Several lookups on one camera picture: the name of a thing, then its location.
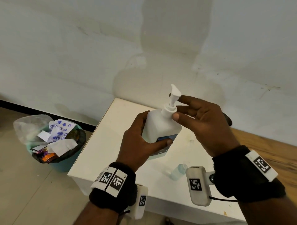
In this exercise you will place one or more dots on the person's left hand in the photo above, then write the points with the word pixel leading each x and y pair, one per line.
pixel 134 148

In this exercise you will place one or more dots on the person's right hand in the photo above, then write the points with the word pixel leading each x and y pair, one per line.
pixel 211 129

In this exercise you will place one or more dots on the large white bottle blue label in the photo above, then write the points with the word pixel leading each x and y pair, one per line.
pixel 160 127

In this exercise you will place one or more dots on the small clear bottle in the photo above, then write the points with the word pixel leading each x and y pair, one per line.
pixel 177 173

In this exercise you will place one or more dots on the person's right forearm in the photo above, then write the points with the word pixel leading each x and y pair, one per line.
pixel 266 213

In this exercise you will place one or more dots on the person's left forearm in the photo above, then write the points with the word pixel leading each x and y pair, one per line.
pixel 95 215

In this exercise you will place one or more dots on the person's right foot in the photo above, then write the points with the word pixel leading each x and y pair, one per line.
pixel 168 221

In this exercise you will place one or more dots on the perforated steel utensil holder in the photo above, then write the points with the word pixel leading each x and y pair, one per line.
pixel 228 119

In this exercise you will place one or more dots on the black right wristband with markers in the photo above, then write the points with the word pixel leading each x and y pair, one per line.
pixel 239 178

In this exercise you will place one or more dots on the white marker cube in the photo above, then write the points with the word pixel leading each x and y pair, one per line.
pixel 197 185

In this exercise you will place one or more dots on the wooden board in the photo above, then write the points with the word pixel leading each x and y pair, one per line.
pixel 273 153

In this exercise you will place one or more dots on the white tissue paper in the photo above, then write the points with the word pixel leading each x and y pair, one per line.
pixel 62 147

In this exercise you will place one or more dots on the white paper with blue prints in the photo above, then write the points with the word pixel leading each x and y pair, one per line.
pixel 61 129

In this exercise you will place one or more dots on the orange wrapper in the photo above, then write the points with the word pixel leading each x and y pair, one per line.
pixel 49 157

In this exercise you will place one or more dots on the teal waste bin with trash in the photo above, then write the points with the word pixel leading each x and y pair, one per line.
pixel 25 127

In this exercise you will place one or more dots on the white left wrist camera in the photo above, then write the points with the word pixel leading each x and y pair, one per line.
pixel 141 201

